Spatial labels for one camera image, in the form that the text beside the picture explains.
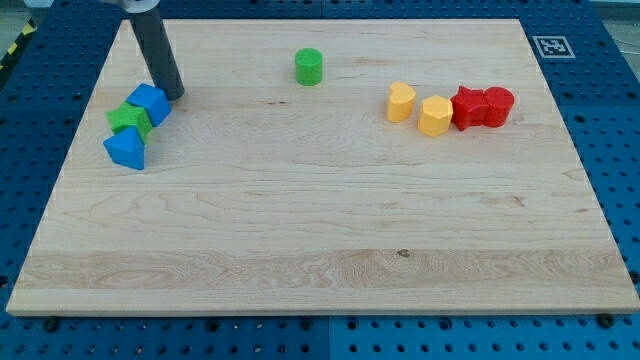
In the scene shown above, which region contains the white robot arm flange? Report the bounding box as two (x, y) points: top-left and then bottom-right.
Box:
(99, 0), (160, 14)

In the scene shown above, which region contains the yellow heart block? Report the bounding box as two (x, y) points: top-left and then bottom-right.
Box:
(386, 81), (417, 123)

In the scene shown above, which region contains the light wooden board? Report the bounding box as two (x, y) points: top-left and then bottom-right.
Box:
(7, 19), (639, 317)

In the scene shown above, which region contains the green cylinder block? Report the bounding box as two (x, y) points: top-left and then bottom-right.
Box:
(294, 48), (323, 86)

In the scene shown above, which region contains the yellow hexagon block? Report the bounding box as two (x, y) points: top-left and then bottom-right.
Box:
(417, 95), (453, 137)

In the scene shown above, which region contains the red star block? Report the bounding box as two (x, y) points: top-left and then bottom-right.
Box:
(450, 85), (489, 131)

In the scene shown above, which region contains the blue cube block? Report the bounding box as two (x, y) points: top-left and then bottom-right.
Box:
(126, 83), (171, 127)

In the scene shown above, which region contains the red cylinder block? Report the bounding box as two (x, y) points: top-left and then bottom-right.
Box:
(483, 87), (515, 128)

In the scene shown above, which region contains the blue triangle block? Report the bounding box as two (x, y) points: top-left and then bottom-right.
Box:
(103, 126), (145, 170)

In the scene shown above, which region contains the green star block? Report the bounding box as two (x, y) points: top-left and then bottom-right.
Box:
(105, 102), (153, 143)

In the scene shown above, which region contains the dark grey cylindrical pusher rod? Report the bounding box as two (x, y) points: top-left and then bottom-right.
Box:
(129, 4), (185, 101)

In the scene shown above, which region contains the white fiducial marker tag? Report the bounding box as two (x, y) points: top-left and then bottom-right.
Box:
(532, 35), (575, 59)

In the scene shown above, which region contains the yellow black hazard tape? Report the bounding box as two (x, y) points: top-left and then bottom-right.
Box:
(1, 18), (38, 73)

